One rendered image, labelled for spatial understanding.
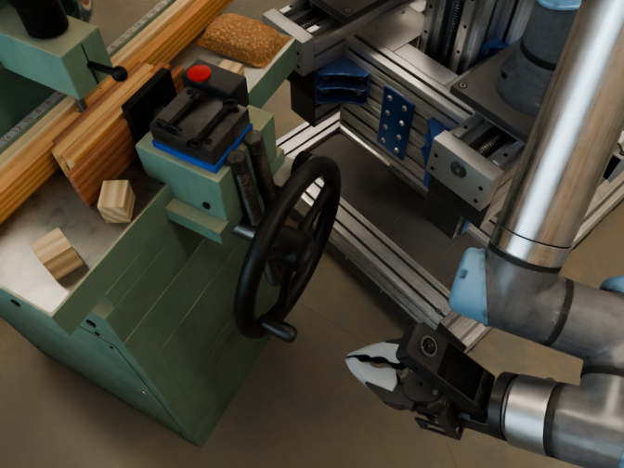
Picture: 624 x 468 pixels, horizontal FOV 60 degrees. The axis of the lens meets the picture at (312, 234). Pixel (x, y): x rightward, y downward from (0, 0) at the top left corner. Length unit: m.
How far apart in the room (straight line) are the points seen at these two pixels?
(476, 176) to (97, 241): 0.63
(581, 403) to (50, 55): 0.70
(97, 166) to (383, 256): 0.91
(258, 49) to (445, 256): 0.85
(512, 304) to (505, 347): 1.12
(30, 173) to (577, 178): 0.67
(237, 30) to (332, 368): 0.98
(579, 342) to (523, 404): 0.08
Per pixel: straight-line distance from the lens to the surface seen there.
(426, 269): 1.51
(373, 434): 1.54
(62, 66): 0.75
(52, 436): 1.68
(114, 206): 0.74
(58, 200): 0.82
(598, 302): 0.61
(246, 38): 0.95
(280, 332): 0.75
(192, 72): 0.75
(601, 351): 0.61
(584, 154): 0.55
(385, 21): 1.35
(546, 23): 0.97
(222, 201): 0.73
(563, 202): 0.55
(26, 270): 0.77
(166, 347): 1.02
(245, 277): 0.68
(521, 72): 1.02
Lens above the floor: 1.49
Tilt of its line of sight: 56 degrees down
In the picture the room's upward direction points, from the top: straight up
